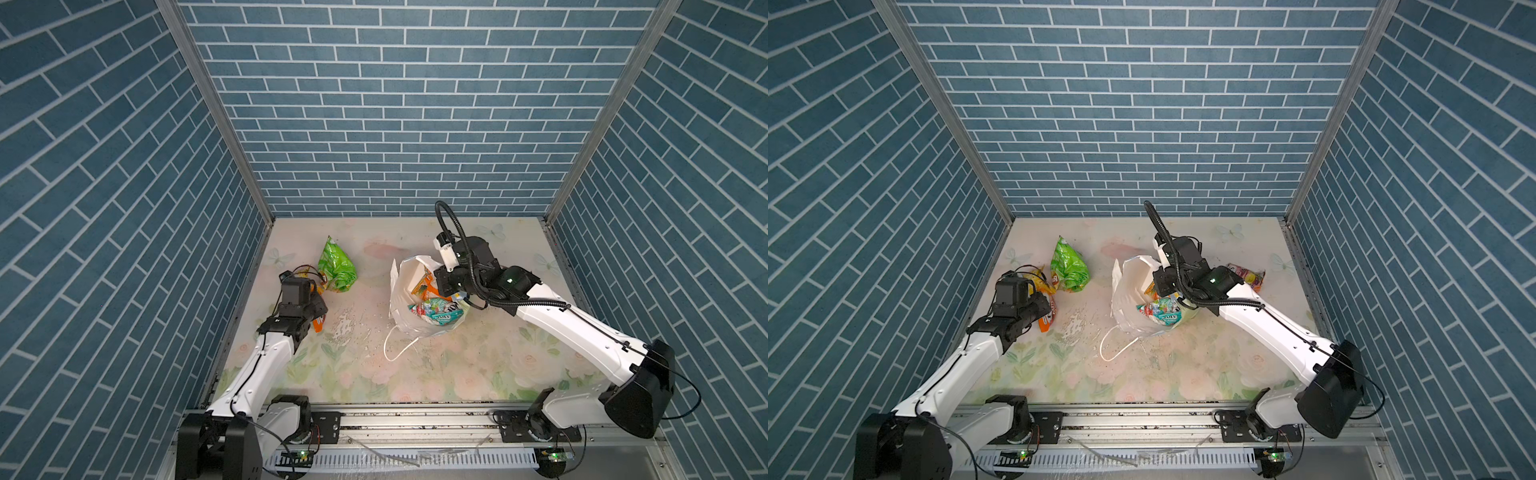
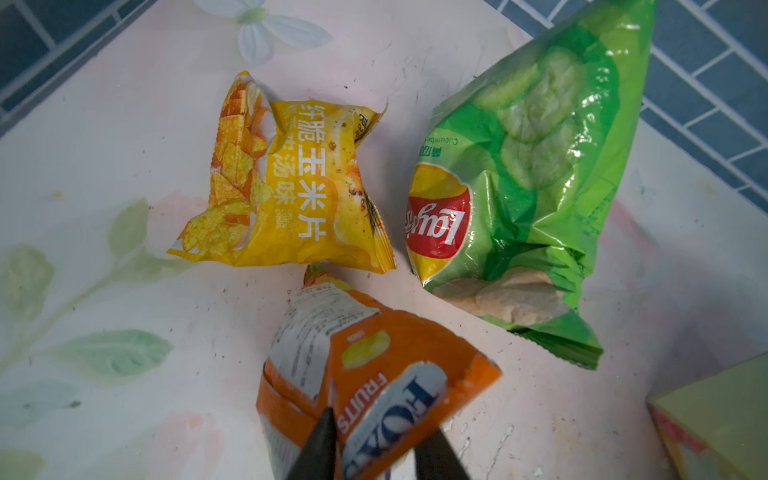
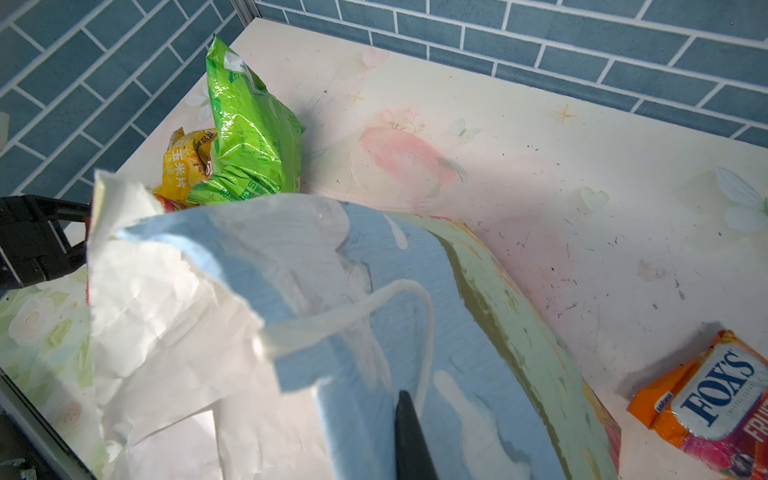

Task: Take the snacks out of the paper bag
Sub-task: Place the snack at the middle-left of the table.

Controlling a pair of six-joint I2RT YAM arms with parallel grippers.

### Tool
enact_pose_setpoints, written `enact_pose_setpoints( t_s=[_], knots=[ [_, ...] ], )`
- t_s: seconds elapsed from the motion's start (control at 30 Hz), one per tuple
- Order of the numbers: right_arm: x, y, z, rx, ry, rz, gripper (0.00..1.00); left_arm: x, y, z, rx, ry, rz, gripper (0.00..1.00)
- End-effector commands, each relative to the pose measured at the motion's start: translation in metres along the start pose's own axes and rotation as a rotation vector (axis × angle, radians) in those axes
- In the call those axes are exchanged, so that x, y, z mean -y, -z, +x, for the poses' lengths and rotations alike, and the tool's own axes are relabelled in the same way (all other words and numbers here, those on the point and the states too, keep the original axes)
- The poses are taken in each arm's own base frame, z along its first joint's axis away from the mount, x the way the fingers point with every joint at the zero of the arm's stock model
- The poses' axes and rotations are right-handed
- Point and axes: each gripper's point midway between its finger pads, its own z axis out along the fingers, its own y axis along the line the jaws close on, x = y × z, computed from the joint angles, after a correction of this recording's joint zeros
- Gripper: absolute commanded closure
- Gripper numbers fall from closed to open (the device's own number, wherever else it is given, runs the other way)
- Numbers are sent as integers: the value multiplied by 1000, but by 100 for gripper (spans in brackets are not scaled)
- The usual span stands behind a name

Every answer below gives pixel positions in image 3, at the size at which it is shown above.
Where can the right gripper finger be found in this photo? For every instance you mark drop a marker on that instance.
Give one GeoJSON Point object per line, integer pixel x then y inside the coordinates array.
{"type": "Point", "coordinates": [413, 460]}

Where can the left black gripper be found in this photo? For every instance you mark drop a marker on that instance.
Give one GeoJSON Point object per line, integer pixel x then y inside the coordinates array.
{"type": "Point", "coordinates": [34, 247]}

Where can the yellow snack bag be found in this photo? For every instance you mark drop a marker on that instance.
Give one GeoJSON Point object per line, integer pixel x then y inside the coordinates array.
{"type": "Point", "coordinates": [186, 163]}

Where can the green floral paper bag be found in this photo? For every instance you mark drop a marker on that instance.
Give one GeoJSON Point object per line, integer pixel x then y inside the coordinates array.
{"type": "Point", "coordinates": [271, 338]}

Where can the green snack bag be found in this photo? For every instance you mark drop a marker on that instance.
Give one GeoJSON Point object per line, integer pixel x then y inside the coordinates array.
{"type": "Point", "coordinates": [258, 147]}

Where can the Fox's fruits candy bag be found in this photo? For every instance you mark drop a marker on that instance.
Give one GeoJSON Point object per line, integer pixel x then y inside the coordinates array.
{"type": "Point", "coordinates": [713, 408]}

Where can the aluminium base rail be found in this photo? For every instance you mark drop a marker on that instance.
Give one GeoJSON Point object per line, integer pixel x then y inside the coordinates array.
{"type": "Point", "coordinates": [30, 447]}

